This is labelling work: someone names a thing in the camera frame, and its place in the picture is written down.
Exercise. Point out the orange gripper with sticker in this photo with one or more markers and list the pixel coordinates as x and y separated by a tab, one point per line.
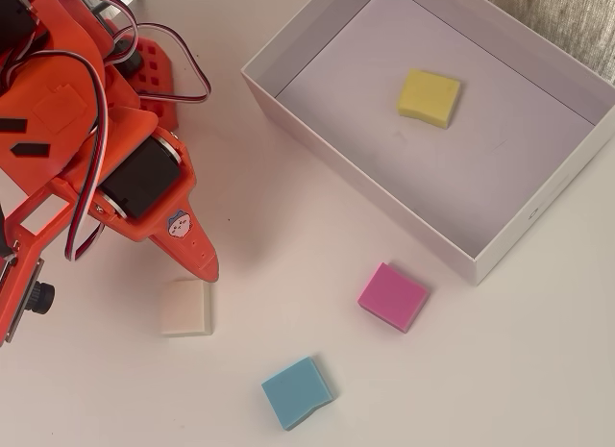
139	178

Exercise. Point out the yellow foam cuboid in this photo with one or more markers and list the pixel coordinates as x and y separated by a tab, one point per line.
427	98

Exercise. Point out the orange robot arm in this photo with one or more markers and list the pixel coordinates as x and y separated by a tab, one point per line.
53	106

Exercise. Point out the white foam cuboid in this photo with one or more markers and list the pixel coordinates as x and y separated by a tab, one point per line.
185	306

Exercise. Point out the blue foam cuboid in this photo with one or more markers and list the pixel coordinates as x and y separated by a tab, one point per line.
297	393

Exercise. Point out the pink foam cuboid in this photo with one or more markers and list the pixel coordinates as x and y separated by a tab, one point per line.
393	296

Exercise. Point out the white cardboard box bin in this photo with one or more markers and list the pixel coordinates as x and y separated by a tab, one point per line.
528	192

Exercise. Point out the beige woven curtain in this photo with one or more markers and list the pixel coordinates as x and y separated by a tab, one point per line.
567	19

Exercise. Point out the wrist camera on orange mount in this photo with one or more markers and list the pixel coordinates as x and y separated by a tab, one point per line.
29	274

